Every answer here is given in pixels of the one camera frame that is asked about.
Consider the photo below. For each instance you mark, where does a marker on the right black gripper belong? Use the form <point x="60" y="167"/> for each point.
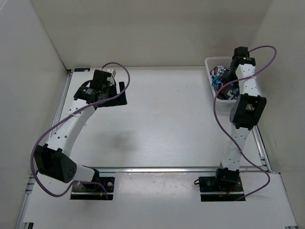
<point x="227" y="75"/>

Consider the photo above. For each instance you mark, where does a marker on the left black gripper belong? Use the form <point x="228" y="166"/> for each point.
<point x="119" y="100"/>

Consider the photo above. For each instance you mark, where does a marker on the colourful patterned shorts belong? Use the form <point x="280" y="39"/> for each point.
<point x="230" y="92"/>

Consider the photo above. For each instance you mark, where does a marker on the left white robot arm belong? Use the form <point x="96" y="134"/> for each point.
<point x="53" y="158"/>

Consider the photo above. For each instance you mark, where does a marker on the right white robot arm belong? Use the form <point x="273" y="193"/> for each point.
<point x="244" y="114"/>

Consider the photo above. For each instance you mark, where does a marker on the white plastic basket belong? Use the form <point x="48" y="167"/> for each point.
<point x="212" y="62"/>

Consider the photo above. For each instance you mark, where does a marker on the small black label sticker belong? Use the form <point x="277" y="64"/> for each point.
<point x="81" y="69"/>

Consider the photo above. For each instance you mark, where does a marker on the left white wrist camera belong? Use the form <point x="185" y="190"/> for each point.
<point x="110" y="76"/>

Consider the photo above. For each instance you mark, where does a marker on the right aluminium rail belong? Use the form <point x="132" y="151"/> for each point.
<point x="262" y="150"/>

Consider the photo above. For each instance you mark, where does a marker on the front aluminium rail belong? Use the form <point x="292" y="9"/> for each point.
<point x="154" y="169"/>

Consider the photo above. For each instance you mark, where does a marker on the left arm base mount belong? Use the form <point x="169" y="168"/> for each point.
<point x="102" y="189"/>

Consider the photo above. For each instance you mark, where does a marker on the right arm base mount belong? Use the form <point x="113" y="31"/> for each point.
<point x="211" y="191"/>

